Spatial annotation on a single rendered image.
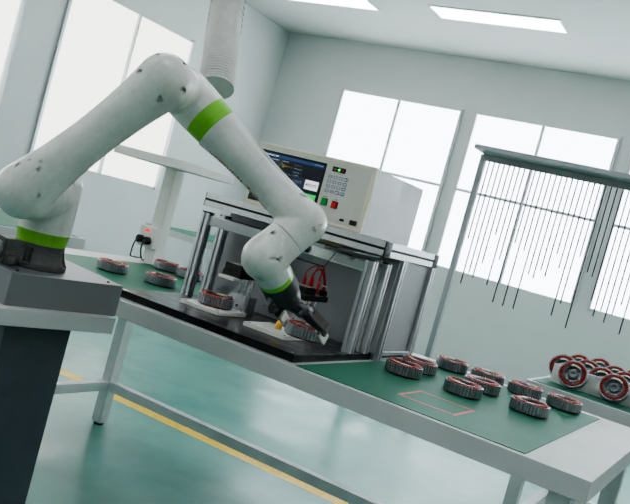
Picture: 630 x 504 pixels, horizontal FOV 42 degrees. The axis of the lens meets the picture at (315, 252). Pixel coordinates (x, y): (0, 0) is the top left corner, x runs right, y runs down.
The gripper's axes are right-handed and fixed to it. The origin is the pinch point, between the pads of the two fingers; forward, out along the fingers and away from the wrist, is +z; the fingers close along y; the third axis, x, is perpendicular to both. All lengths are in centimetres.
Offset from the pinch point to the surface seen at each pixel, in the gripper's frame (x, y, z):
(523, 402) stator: 16, 53, 35
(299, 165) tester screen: 52, -32, 1
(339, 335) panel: 16.0, -8.1, 35.3
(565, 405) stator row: 31, 58, 63
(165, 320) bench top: -14.1, -36.8, -5.9
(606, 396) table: 62, 61, 116
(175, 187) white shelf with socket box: 65, -125, 60
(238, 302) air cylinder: 10.3, -39.7, 23.9
